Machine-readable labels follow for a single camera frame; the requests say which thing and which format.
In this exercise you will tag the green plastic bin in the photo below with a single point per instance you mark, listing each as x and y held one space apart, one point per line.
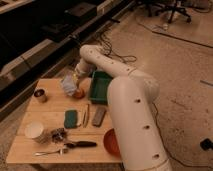
98 87

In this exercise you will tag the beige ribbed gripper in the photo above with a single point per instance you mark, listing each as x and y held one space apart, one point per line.
83 69

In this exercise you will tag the office chair base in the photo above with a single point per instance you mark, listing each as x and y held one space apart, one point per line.
175 8

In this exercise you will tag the black power adapter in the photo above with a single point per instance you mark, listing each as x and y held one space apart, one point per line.
206 144

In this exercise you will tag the silver fork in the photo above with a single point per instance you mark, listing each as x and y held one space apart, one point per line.
60 151

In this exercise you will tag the light blue towel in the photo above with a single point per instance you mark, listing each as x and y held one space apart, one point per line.
69 84

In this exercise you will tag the small metal tin can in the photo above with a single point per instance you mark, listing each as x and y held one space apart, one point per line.
40 95

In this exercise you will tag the wooden chopstick pair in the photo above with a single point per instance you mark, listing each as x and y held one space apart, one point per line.
86 116

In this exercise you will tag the wooden table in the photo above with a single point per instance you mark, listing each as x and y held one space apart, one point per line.
51 114

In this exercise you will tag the crumpled metal clip pile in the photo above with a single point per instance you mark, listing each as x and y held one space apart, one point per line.
56 135

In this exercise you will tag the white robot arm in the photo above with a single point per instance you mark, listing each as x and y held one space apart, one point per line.
129 96

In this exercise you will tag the black shelf rack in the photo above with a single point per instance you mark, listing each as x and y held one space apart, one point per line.
34 39

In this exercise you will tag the orange apple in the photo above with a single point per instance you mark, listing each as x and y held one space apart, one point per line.
79 93

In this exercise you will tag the green sponge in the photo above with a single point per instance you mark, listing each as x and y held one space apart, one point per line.
70 120

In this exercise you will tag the black handled utensil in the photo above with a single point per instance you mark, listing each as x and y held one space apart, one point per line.
81 144

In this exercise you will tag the dark grey whetstone block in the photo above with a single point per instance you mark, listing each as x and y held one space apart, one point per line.
99 116

